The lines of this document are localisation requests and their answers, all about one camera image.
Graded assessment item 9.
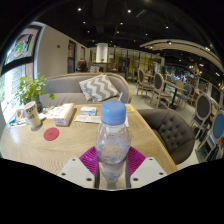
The white orange cardboard box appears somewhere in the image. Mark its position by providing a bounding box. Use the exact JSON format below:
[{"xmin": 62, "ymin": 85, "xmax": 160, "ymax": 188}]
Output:
[{"xmin": 53, "ymin": 102, "xmax": 76, "ymax": 127}]

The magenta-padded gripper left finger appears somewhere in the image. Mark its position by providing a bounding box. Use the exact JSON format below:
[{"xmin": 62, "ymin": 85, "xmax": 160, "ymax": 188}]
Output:
[{"xmin": 57, "ymin": 146, "xmax": 100, "ymax": 189}]

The white printed leaflet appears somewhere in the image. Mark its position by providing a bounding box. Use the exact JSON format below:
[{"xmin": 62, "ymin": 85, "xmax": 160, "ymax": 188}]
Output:
[{"xmin": 44, "ymin": 106, "xmax": 61, "ymax": 120}]

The white round pillar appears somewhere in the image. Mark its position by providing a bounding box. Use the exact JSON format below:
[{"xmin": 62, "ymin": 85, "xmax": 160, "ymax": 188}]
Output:
[{"xmin": 95, "ymin": 42, "xmax": 109, "ymax": 64}]

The group of dining chairs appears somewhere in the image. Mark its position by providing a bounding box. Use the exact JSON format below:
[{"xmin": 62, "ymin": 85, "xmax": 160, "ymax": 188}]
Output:
[{"xmin": 134, "ymin": 66, "xmax": 224, "ymax": 161}]

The flat round red coaster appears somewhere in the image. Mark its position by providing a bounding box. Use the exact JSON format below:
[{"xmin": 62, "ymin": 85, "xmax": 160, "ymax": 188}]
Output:
[{"xmin": 43, "ymin": 126, "xmax": 60, "ymax": 142}]

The grey white chevron cushion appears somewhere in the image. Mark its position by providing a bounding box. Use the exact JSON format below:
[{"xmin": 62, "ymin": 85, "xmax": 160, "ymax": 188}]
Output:
[{"xmin": 78, "ymin": 73, "xmax": 120, "ymax": 103}]

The white orange sachet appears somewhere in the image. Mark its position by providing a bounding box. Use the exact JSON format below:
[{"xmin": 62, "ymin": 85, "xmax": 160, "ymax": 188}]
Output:
[
  {"xmin": 87, "ymin": 115, "xmax": 102, "ymax": 125},
  {"xmin": 74, "ymin": 114, "xmax": 89, "ymax": 124}
]

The group of ceiling lights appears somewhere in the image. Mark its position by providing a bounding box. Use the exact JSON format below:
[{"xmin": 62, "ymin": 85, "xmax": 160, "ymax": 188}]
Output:
[{"xmin": 76, "ymin": 6, "xmax": 214, "ymax": 51}]

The person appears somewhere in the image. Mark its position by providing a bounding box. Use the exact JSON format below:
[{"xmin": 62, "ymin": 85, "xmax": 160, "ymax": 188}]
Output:
[{"xmin": 75, "ymin": 59, "xmax": 89, "ymax": 73}]

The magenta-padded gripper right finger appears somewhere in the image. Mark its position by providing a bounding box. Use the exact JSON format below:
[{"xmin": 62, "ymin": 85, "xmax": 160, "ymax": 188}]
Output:
[{"xmin": 125, "ymin": 146, "xmax": 168, "ymax": 190}]

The white printed paper mug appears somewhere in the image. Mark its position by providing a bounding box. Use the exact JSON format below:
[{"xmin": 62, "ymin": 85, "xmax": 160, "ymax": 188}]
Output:
[{"xmin": 15, "ymin": 100, "xmax": 44, "ymax": 132}]

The clear blue-capped water bottle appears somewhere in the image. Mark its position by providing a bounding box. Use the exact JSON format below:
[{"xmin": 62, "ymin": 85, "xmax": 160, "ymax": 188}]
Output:
[{"xmin": 94, "ymin": 100, "xmax": 132, "ymax": 190}]

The round wreath window decoration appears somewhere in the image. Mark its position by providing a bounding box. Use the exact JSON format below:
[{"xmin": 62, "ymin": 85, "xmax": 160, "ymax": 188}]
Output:
[{"xmin": 13, "ymin": 33, "xmax": 34, "ymax": 56}]

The green potted plant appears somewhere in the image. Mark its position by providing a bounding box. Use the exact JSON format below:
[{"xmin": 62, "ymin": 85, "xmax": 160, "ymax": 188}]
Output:
[{"xmin": 14, "ymin": 73, "xmax": 56, "ymax": 113}]

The dark grey tufted armchair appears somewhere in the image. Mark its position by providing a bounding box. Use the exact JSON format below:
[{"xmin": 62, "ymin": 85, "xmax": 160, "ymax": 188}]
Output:
[{"xmin": 137, "ymin": 108, "xmax": 196, "ymax": 166}]

